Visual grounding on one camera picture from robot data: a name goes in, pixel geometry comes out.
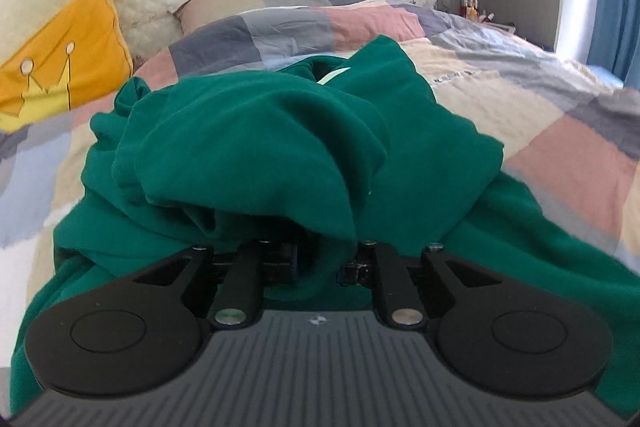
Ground green sweatshirt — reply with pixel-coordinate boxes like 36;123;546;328
23;37;639;416

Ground checkered patchwork duvet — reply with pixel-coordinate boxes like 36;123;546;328
1;0;639;270

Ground bottles on nightstand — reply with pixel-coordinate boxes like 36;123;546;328
459;0;495;24

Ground yellow crown cushion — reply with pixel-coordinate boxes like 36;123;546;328
1;0;134;133

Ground blue curtain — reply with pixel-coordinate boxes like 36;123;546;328
588;0;639;89

